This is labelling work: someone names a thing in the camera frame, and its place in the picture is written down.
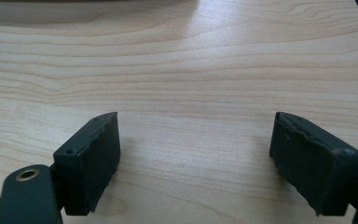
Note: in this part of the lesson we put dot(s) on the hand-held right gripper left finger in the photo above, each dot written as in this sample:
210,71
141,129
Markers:
88,161

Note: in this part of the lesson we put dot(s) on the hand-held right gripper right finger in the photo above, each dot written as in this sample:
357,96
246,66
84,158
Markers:
310,161

